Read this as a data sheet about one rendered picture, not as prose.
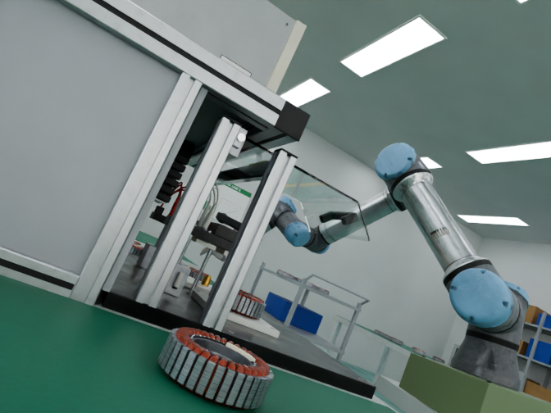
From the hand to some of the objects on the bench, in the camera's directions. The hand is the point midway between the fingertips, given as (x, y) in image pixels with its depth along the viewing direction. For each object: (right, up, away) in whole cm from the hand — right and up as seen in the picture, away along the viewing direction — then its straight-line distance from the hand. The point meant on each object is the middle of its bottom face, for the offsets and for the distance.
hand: (201, 255), depth 138 cm
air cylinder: (-6, +2, -40) cm, 40 cm away
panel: (-10, +6, -55) cm, 56 cm away
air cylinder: (+4, +1, -62) cm, 62 cm away
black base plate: (+9, -6, -47) cm, 48 cm away
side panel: (-10, +10, -91) cm, 92 cm away
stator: (+17, -4, -57) cm, 59 cm away
